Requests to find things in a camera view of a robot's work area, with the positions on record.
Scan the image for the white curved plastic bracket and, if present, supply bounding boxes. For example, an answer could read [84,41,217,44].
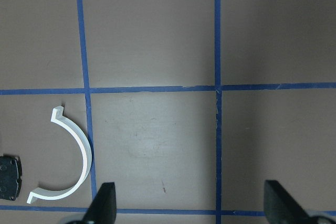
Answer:
[26,106,92,204]

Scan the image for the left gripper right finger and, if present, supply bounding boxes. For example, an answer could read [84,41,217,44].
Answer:
[264,180,328,223]

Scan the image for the black brake pad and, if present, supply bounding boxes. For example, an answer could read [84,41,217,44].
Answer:
[1,156,22,201]

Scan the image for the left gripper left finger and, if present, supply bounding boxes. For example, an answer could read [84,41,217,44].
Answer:
[81,182,117,224]

